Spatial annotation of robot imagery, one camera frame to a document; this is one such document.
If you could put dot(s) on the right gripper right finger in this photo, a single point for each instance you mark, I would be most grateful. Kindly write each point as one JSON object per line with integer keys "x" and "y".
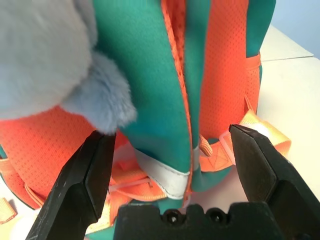
{"x": 270, "y": 180}

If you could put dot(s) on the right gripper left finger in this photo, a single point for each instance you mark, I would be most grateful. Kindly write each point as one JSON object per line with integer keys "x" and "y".
{"x": 72, "y": 190}

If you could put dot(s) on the teal orange backpack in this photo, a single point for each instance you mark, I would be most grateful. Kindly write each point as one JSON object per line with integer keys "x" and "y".
{"x": 155, "y": 87}

